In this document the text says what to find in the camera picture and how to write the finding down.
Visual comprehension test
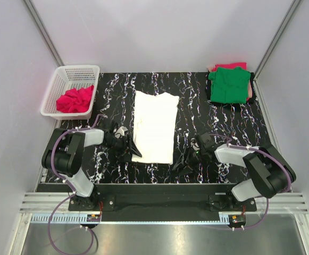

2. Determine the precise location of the white printed t-shirt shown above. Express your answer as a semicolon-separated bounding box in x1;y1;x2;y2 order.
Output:
131;91;179;165

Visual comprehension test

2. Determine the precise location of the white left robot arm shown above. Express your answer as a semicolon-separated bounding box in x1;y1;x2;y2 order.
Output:
41;121;143;199

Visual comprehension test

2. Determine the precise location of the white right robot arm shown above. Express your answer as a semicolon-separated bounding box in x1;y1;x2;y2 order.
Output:
173;132;296;202

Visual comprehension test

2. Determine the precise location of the black marble pattern mat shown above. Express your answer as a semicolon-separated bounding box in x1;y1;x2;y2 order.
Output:
36;71;293;193

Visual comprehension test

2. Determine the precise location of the crumpled pink t-shirt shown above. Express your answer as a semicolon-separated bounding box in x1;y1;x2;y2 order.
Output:
56;86;94;113

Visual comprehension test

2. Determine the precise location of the white plastic basket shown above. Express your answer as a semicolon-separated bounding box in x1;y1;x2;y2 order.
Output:
40;65;100;120

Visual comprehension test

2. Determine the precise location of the folded green t-shirt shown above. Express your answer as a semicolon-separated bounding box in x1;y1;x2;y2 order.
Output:
208;67;251;104

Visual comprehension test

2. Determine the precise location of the right controller board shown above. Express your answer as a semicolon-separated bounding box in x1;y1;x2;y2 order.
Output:
229;215;246;225

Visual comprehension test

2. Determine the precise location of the controller board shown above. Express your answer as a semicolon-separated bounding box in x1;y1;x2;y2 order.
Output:
229;215;246;225
87;214;101;222

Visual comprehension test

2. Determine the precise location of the folded peach t-shirt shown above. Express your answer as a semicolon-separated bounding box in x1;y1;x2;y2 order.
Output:
247;80;253;101

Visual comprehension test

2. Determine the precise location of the left controller board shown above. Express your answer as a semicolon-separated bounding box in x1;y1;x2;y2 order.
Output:
87;214;101;222

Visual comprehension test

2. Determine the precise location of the folded red t-shirt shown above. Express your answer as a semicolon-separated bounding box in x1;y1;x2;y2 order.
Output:
210;62;247;72

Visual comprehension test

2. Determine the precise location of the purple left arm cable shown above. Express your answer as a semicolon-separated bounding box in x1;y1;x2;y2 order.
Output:
48;114;102;252

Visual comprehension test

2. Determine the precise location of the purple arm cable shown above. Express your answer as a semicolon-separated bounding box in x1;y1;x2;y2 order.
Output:
204;134;295;231
48;114;102;252

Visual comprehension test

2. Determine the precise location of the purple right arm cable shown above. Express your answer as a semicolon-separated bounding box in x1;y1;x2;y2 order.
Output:
204;134;295;231

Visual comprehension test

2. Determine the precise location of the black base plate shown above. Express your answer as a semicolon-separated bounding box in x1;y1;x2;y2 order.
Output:
69;184;257;224

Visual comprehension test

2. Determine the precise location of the aluminium rail frame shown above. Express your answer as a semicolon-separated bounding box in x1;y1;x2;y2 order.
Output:
11;193;309;254

